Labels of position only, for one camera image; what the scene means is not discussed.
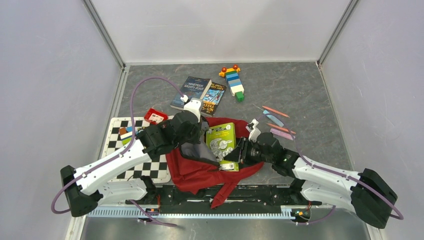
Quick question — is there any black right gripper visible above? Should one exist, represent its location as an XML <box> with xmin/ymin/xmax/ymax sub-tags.
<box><xmin>223</xmin><ymin>137</ymin><xmax>274</xmax><ymax>166</ymax></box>

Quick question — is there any green paperback book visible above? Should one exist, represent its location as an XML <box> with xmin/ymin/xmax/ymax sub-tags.
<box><xmin>205</xmin><ymin>122</ymin><xmax>239</xmax><ymax>172</ymax></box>

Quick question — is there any red student backpack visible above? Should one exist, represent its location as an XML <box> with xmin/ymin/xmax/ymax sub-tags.
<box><xmin>164</xmin><ymin>116</ymin><xmax>266</xmax><ymax>210</ymax></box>

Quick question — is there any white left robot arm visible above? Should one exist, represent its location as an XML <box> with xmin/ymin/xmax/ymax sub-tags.
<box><xmin>60</xmin><ymin>110</ymin><xmax>209</xmax><ymax>217</ymax></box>

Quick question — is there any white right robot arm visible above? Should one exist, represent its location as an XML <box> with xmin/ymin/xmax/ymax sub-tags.
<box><xmin>223</xmin><ymin>132</ymin><xmax>398</xmax><ymax>229</ymax></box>

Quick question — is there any dark blue Nineteen Eighty-Four book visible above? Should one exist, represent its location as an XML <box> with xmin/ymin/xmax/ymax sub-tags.
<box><xmin>170</xmin><ymin>76</ymin><xmax>212</xmax><ymax>110</ymax></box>

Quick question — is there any blue treehouse comic book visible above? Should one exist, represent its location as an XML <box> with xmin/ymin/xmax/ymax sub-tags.
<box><xmin>201</xmin><ymin>82</ymin><xmax>227</xmax><ymax>117</ymax></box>

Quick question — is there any pink chalk stick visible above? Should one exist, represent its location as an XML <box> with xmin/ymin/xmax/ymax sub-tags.
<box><xmin>270</xmin><ymin>128</ymin><xmax>296</xmax><ymax>141</ymax></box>

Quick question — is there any black and white chessboard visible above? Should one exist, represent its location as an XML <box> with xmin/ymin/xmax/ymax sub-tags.
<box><xmin>101</xmin><ymin>117</ymin><xmax>171</xmax><ymax>184</ymax></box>

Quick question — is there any light blue chalk stick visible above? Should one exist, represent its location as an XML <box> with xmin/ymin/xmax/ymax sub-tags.
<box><xmin>262</xmin><ymin>110</ymin><xmax>284</xmax><ymax>127</ymax></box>

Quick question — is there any colourful toy block tower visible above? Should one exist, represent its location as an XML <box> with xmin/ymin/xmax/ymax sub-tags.
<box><xmin>219</xmin><ymin>64</ymin><xmax>245</xmax><ymax>102</ymax></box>

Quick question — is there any colourful toy block train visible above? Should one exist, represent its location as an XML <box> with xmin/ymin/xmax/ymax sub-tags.
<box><xmin>118</xmin><ymin>126</ymin><xmax>133</xmax><ymax>146</ymax></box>

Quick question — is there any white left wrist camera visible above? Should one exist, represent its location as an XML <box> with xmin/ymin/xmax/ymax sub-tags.
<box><xmin>180</xmin><ymin>95</ymin><xmax>203</xmax><ymax>122</ymax></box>

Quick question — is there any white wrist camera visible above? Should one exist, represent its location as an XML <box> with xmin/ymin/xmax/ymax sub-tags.
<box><xmin>180</xmin><ymin>95</ymin><xmax>203</xmax><ymax>122</ymax></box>
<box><xmin>245</xmin><ymin>118</ymin><xmax>261</xmax><ymax>143</ymax></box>

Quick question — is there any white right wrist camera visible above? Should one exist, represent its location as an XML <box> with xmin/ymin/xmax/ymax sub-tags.
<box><xmin>245</xmin><ymin>118</ymin><xmax>261</xmax><ymax>143</ymax></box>

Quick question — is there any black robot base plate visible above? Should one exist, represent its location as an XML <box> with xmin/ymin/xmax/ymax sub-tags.
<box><xmin>136</xmin><ymin>185</ymin><xmax>322</xmax><ymax>214</ymax></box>

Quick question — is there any aluminium toothed rail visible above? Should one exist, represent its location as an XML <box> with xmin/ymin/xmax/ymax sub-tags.
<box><xmin>87</xmin><ymin>206</ymin><xmax>295</xmax><ymax>220</ymax></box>

